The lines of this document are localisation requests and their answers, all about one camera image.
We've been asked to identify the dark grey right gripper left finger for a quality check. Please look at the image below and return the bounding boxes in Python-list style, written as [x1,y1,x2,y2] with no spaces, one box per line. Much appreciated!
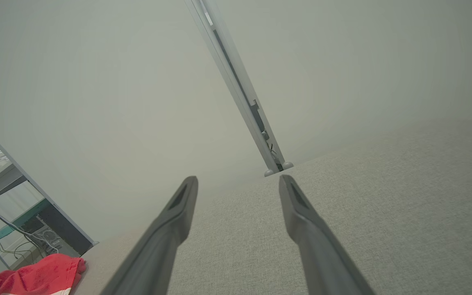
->
[101,176,199,295]

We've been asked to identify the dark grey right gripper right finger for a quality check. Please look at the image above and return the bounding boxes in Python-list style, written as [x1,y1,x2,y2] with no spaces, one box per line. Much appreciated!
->
[279,175,375,295]

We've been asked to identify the red and white jersey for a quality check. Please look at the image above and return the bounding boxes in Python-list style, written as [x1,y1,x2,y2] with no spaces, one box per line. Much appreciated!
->
[0,253,86,295]

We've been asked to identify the black desk side panel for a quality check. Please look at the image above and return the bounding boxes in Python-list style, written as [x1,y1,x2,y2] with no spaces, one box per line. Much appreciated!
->
[39,202,94,256]

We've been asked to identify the grey computer case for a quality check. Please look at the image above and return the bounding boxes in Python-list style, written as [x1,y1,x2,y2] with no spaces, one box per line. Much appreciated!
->
[31,223,62,252]

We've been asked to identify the green desk beam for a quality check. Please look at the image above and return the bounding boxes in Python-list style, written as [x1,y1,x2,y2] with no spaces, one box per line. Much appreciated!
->
[0,199,50,241]

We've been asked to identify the grey metal partition post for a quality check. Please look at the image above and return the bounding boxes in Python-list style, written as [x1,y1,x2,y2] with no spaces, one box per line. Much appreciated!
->
[185,0,294,177]
[0,116,98,246]

